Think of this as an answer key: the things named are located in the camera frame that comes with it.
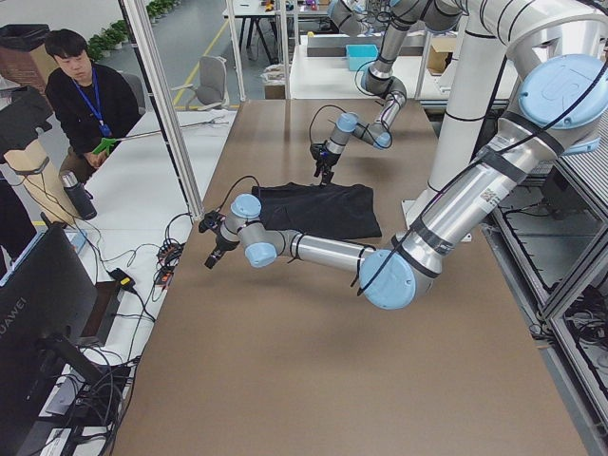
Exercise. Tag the far orange USB hub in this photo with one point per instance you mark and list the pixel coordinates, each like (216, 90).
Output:
(169, 253)

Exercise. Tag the seated man in black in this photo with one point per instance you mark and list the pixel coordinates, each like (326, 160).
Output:
(90, 101)

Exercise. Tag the blue plastic bin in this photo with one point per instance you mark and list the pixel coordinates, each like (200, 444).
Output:
(360, 55)

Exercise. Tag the black t-shirt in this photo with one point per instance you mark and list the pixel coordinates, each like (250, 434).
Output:
(329, 211)

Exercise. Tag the orange usb hub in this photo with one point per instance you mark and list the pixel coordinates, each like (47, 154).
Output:
(169, 253)
(164, 276)

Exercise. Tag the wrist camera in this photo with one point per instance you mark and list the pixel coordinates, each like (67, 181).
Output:
(318, 150)
(211, 221)

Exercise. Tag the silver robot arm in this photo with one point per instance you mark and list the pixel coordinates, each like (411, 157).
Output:
(556, 111)
(377, 80)

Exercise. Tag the black Huawei monitor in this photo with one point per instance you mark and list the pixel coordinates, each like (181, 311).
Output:
(45, 304)

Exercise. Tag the near orange USB hub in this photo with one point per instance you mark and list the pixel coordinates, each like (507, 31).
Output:
(164, 276)

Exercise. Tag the black power adapter yellow label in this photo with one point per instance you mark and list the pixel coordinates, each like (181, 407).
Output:
(125, 281)

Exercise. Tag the aluminium frame post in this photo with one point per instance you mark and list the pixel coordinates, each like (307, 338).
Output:
(142, 39)

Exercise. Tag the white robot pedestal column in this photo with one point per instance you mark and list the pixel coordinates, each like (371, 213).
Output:
(503, 42)

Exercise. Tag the grey office chair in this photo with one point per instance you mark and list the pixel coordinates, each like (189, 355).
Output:
(211, 92)

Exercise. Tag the dark grey water bottle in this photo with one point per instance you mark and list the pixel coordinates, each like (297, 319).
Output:
(78, 196)

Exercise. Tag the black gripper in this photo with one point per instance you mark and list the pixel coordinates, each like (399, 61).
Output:
(326, 161)
(219, 247)

